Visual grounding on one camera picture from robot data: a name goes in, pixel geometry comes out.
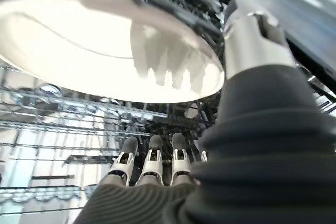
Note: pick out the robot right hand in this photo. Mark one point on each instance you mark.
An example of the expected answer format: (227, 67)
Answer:
(262, 142)

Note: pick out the beige round plate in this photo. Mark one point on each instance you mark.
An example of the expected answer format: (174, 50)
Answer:
(78, 51)

